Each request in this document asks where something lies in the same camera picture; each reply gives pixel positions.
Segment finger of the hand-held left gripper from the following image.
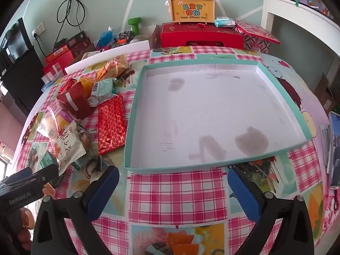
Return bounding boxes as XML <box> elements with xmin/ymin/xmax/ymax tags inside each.
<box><xmin>27</xmin><ymin>163</ymin><xmax>59</xmax><ymax>190</ymax></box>

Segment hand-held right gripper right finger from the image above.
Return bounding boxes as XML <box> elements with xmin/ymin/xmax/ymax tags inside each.
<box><xmin>228</xmin><ymin>168</ymin><xmax>314</xmax><ymax>255</ymax></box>

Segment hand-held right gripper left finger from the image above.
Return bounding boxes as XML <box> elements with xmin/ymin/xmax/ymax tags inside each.
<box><xmin>31</xmin><ymin>165</ymin><xmax>120</xmax><ymax>255</ymax></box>

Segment dark green snack packet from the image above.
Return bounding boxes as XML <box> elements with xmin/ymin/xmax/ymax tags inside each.
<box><xmin>37</xmin><ymin>150</ymin><xmax>60</xmax><ymax>170</ymax></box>

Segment white calligraphy snack packet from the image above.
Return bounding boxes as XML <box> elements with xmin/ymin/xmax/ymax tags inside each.
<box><xmin>49</xmin><ymin>122</ymin><xmax>88</xmax><ymax>176</ymax></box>

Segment pink snack packet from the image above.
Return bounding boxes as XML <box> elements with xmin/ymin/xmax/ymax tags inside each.
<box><xmin>36</xmin><ymin>103</ymin><xmax>77</xmax><ymax>139</ymax></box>

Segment red patterned packet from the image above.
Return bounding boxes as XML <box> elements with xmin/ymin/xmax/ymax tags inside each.
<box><xmin>97</xmin><ymin>95</ymin><xmax>127</xmax><ymax>156</ymax></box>

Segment dark red and white packet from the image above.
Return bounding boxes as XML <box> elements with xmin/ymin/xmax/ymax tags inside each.
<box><xmin>57</xmin><ymin>81</ymin><xmax>96</xmax><ymax>120</ymax></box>

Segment bright red snack packet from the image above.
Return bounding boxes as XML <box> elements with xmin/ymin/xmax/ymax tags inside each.
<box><xmin>57</xmin><ymin>78</ymin><xmax>81</xmax><ymax>95</ymax></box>

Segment teal cardboard tray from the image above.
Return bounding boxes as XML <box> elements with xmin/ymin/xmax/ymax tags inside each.
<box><xmin>123</xmin><ymin>61</ymin><xmax>312</xmax><ymax>175</ymax></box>

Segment yellow clear cake packet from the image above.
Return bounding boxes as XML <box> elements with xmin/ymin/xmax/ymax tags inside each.
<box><xmin>79</xmin><ymin>76</ymin><xmax>96</xmax><ymax>97</ymax></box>

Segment pale green snack packet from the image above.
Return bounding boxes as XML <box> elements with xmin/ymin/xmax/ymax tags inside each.
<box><xmin>89</xmin><ymin>78</ymin><xmax>119</xmax><ymax>107</ymax></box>

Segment orange potato chip bag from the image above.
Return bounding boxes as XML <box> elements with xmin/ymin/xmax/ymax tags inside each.
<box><xmin>96</xmin><ymin>54</ymin><xmax>129</xmax><ymax>81</ymax></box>

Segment person's left hand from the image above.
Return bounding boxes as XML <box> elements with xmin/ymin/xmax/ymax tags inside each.
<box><xmin>14</xmin><ymin>207</ymin><xmax>36</xmax><ymax>249</ymax></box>

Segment pink checked tablecloth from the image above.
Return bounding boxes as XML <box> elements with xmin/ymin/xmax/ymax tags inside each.
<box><xmin>16</xmin><ymin>45</ymin><xmax>332</xmax><ymax>255</ymax></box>

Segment black cabinet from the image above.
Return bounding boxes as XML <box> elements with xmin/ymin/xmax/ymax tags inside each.
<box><xmin>0</xmin><ymin>45</ymin><xmax>44</xmax><ymax>115</ymax></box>

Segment clear plastic box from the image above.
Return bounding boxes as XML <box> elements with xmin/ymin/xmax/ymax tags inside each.
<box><xmin>41</xmin><ymin>62</ymin><xmax>65</xmax><ymax>84</ymax></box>

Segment tablet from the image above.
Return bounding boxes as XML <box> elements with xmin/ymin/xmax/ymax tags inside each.
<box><xmin>326</xmin><ymin>112</ymin><xmax>340</xmax><ymax>188</ymax></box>

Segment orange-red cardboard box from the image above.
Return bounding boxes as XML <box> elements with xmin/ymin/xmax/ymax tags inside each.
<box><xmin>45</xmin><ymin>45</ymin><xmax>75</xmax><ymax>71</ymax></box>

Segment black appliance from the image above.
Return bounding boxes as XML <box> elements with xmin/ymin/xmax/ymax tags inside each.
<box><xmin>0</xmin><ymin>17</ymin><xmax>35</xmax><ymax>61</ymax></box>

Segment brown cardboard boxes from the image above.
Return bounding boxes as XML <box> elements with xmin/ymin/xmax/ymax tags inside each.
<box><xmin>315</xmin><ymin>73</ymin><xmax>340</xmax><ymax>112</ymax></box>

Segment dark brown gift box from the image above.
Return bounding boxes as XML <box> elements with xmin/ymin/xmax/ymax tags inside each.
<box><xmin>66</xmin><ymin>30</ymin><xmax>93</xmax><ymax>56</ymax></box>

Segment white board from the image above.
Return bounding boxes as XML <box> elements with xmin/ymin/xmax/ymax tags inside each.
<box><xmin>64</xmin><ymin>40</ymin><xmax>150</xmax><ymax>74</ymax></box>

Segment blue plastic bottle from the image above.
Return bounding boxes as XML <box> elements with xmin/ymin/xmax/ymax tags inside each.
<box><xmin>96</xmin><ymin>27</ymin><xmax>115</xmax><ymax>50</ymax></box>

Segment colourful toy pile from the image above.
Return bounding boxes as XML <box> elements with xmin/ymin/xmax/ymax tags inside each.
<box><xmin>114</xmin><ymin>30</ymin><xmax>135</xmax><ymax>48</ymax></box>

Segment red patterned tin box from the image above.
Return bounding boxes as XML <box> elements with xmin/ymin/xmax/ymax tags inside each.
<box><xmin>234</xmin><ymin>20</ymin><xmax>281</xmax><ymax>55</ymax></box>

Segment green dumbbell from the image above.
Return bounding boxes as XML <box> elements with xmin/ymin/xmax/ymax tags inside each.
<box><xmin>128</xmin><ymin>18</ymin><xmax>144</xmax><ymax>35</ymax></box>

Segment large red gift box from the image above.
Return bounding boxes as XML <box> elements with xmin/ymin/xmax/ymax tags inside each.
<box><xmin>160</xmin><ymin>22</ymin><xmax>245</xmax><ymax>50</ymax></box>

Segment blue wet wipes pack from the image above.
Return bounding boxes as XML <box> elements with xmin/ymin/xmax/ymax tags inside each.
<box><xmin>214</xmin><ymin>17</ymin><xmax>236</xmax><ymax>28</ymax></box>

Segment white desk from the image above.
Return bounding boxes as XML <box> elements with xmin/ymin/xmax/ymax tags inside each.
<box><xmin>261</xmin><ymin>0</ymin><xmax>340</xmax><ymax>59</ymax></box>

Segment white wall socket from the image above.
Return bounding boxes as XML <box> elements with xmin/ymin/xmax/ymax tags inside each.
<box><xmin>32</xmin><ymin>21</ymin><xmax>46</xmax><ymax>38</ymax></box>

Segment wooden gift box with handle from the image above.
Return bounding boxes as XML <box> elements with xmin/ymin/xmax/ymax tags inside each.
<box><xmin>167</xmin><ymin>0</ymin><xmax>215</xmax><ymax>24</ymax></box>

